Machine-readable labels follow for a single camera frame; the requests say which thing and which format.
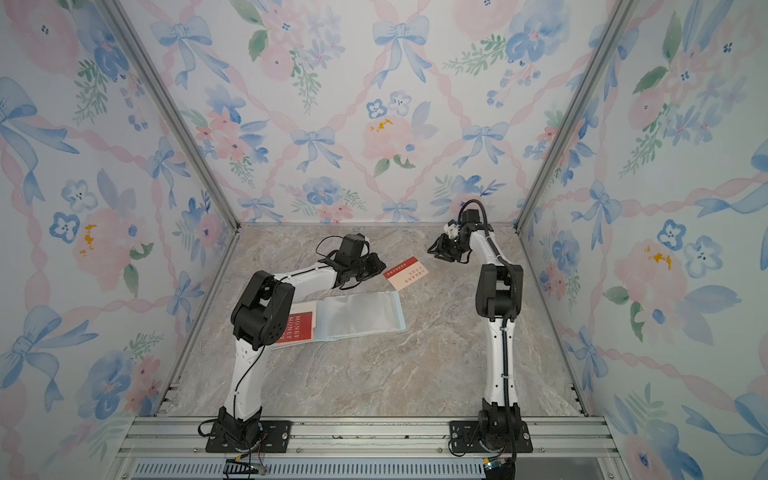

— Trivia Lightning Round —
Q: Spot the red and cream card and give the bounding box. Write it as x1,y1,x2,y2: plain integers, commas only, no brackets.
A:
384,256,428,291

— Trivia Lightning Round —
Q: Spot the red money card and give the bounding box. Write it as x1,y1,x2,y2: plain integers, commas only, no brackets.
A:
277,311,316,346

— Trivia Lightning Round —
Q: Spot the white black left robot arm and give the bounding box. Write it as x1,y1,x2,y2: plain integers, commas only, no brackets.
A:
214,233,386,448

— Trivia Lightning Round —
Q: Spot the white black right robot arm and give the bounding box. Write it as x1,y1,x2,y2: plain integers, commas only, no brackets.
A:
427,199,524,439

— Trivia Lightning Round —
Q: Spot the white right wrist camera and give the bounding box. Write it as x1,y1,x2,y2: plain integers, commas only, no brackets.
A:
443,220,461,240

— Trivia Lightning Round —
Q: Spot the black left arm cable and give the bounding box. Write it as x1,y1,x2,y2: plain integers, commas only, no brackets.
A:
314,235,349,265

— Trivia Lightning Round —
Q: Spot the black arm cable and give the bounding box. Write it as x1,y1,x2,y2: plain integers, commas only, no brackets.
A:
458,199,523,433
314,235,349,265

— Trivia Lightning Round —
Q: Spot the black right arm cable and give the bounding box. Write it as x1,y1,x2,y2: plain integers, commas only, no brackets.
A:
458,199,523,433

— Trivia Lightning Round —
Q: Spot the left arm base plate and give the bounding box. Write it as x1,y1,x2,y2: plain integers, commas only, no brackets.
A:
205,420,293,454

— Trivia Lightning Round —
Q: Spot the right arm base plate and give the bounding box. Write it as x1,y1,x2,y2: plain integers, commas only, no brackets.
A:
448,420,534,455

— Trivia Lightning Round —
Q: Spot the aluminium corner post right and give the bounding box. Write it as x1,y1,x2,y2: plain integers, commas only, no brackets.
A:
515,0,636,235

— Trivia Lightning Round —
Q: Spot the aluminium corner post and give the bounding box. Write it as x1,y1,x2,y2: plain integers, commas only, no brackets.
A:
515,0,636,235
95,0,240,231

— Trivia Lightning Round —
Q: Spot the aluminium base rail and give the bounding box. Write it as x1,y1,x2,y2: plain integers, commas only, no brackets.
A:
106,417,629,479

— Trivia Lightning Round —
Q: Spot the aluminium corner post left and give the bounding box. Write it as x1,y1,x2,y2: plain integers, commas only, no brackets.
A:
95,0,240,231

